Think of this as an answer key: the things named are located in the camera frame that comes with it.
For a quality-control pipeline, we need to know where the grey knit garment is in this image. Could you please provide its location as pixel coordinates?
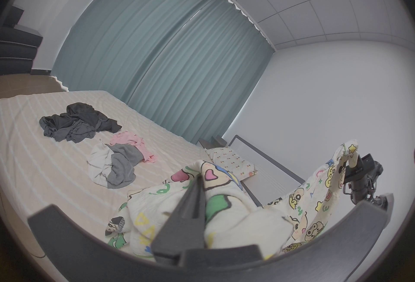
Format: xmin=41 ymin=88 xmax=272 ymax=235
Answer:
xmin=105 ymin=144 xmax=145 ymax=190

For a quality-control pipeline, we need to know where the bed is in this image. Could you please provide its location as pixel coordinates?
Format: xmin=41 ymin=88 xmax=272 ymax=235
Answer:
xmin=0 ymin=90 xmax=313 ymax=262

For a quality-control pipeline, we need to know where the black chest of drawers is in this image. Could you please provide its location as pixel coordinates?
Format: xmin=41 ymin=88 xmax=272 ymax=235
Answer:
xmin=0 ymin=24 xmax=43 ymax=76

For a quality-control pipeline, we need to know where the pink garment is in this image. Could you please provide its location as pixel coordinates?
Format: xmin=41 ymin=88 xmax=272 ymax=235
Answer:
xmin=109 ymin=132 xmax=157 ymax=165

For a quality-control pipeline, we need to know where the black garment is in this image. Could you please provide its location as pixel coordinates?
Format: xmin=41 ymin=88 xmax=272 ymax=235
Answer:
xmin=39 ymin=103 xmax=122 ymax=144

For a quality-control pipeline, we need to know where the white printed pyjama top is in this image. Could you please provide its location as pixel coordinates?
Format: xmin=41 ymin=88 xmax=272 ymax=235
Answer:
xmin=104 ymin=140 xmax=360 ymax=257

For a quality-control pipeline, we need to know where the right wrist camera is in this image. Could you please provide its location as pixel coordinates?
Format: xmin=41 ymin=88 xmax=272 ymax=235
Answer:
xmin=361 ymin=153 xmax=384 ymax=176

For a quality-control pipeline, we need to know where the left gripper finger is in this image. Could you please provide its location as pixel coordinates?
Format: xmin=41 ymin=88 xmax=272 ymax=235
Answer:
xmin=152 ymin=173 xmax=207 ymax=258

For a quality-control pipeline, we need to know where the blue-green curtain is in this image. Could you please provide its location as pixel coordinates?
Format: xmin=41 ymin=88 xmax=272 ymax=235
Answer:
xmin=52 ymin=0 xmax=276 ymax=145

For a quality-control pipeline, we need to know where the grey bedside table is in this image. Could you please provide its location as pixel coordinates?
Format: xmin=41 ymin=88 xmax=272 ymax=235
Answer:
xmin=198 ymin=136 xmax=227 ymax=150

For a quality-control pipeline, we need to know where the white printed pillow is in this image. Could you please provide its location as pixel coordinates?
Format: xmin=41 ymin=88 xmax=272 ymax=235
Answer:
xmin=206 ymin=146 xmax=259 ymax=182

